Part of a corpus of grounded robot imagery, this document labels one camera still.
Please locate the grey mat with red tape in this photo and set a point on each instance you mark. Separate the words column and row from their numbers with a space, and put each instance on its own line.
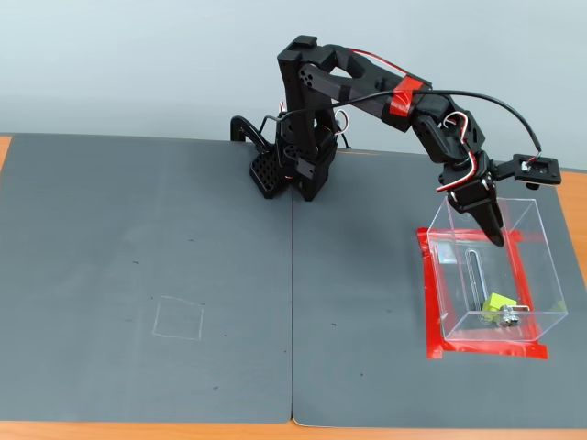
column 357, row 275

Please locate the red tape wrap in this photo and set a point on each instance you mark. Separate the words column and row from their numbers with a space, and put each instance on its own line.
column 403, row 98

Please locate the black table clamp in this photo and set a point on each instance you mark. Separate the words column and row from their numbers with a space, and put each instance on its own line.
column 247, row 128

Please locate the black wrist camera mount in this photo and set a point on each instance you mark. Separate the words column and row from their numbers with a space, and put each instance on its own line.
column 541, row 169

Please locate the transparent plastic box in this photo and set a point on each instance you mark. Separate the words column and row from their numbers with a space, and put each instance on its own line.
column 527, row 275

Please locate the green lego block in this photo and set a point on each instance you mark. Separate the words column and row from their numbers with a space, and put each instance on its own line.
column 494, row 303

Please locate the red tape strip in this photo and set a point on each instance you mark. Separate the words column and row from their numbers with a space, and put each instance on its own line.
column 520, row 275
column 428, row 298
column 463, row 236
column 495, row 350

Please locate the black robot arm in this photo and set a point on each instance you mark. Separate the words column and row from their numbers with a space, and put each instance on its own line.
column 298, row 114

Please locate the grey mat with chalk square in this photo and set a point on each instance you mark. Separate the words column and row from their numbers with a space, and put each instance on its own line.
column 137, row 229

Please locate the small box sticker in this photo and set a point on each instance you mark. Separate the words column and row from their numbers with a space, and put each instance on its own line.
column 446, row 254

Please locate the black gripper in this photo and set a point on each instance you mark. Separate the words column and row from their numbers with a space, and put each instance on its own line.
column 477, row 196

